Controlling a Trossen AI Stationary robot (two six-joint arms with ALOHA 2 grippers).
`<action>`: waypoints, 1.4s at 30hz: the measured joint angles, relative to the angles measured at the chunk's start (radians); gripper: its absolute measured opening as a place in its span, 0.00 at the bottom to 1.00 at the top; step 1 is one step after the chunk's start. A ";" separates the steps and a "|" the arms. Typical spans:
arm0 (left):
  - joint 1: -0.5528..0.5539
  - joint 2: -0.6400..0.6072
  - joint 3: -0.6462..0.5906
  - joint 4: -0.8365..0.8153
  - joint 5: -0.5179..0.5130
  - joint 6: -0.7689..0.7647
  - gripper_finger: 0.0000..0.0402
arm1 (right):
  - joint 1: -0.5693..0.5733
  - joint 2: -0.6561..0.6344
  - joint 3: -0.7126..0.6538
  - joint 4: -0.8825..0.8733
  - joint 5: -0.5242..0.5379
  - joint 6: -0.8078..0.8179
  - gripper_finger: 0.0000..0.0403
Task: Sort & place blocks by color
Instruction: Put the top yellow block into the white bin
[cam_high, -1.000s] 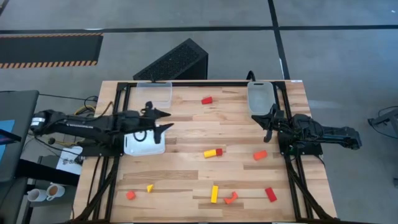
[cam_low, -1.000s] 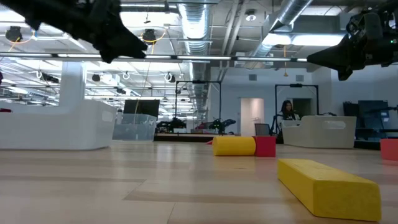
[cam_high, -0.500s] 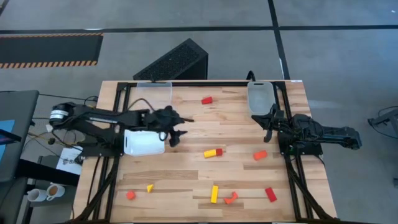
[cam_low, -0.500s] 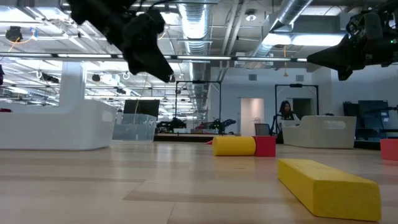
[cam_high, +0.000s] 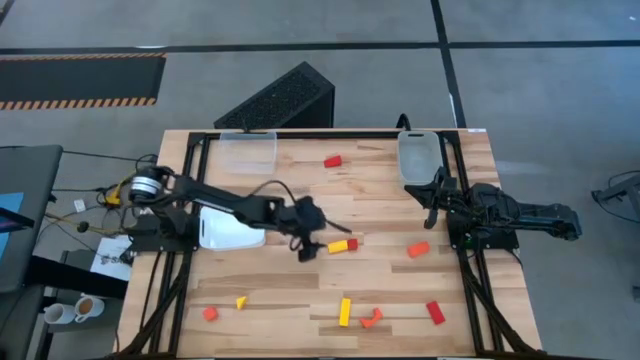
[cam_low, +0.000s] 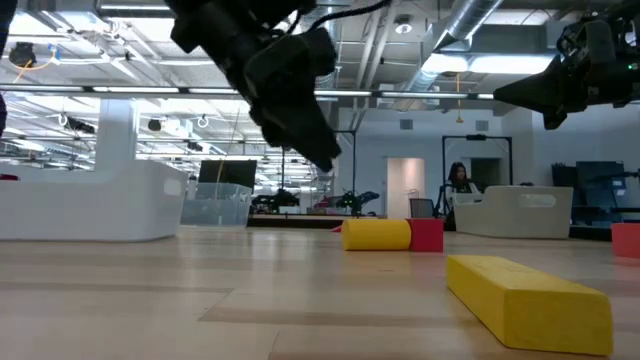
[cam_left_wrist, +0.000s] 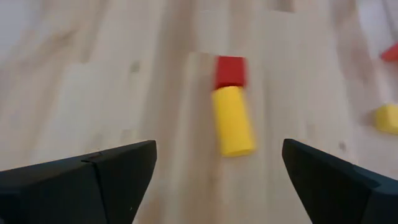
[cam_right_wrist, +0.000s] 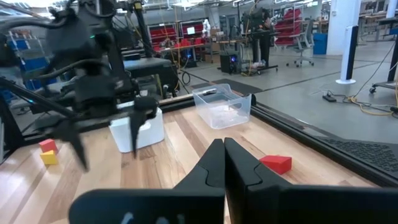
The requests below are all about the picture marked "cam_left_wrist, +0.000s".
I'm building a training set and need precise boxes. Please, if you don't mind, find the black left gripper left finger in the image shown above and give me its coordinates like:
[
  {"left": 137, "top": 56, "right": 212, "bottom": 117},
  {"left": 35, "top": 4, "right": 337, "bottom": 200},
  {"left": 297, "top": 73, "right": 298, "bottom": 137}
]
[{"left": 0, "top": 139, "right": 158, "bottom": 224}]

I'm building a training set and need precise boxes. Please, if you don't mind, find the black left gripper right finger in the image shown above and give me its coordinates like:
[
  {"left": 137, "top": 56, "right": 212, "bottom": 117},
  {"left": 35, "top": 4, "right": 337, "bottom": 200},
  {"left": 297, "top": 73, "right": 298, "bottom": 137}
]
[{"left": 282, "top": 138, "right": 398, "bottom": 224}]

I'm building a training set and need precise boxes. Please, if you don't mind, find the yellow wedge block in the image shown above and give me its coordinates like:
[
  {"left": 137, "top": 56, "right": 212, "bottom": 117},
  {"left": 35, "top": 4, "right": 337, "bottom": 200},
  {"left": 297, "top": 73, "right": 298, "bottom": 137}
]
[{"left": 374, "top": 104, "right": 398, "bottom": 136}]

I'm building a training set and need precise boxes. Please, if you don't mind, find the yellow rounded block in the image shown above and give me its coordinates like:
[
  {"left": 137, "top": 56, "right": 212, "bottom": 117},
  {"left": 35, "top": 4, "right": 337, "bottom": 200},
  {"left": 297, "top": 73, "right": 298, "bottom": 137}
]
[{"left": 211, "top": 85, "right": 257, "bottom": 158}]

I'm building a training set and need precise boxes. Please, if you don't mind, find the small orange block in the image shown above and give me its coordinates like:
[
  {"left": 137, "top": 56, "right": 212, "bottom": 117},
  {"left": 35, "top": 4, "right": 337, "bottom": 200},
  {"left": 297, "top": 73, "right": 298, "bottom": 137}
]
[{"left": 379, "top": 42, "right": 398, "bottom": 63}]

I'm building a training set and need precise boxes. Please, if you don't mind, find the short red block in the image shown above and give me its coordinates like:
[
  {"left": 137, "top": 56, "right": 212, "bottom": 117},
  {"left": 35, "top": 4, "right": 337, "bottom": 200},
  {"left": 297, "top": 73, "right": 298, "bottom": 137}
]
[{"left": 213, "top": 55, "right": 248, "bottom": 91}]

